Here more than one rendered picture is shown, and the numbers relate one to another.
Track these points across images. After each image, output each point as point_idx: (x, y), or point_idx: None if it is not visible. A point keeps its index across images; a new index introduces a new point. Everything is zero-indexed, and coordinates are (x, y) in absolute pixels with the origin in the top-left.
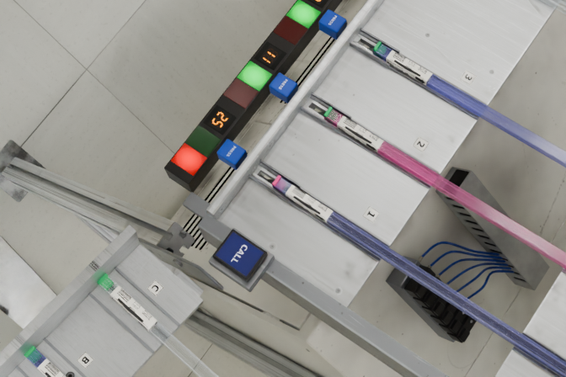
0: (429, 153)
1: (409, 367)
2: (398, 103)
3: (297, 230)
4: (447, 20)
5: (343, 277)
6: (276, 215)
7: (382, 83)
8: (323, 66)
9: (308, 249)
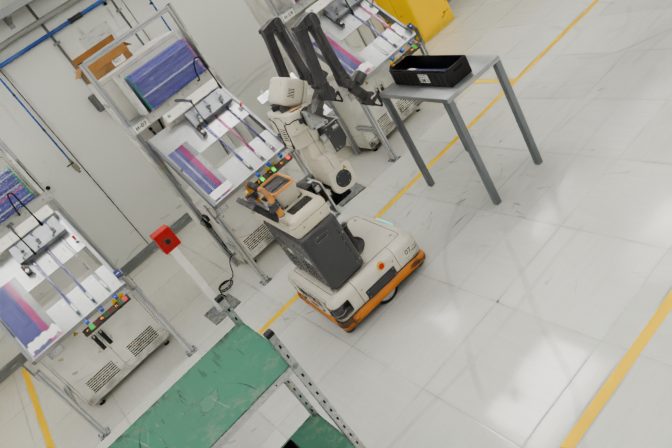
0: (246, 149)
1: (258, 118)
2: (249, 158)
3: (271, 141)
4: (236, 171)
5: (265, 133)
6: (274, 144)
7: (251, 162)
8: (261, 164)
9: (270, 138)
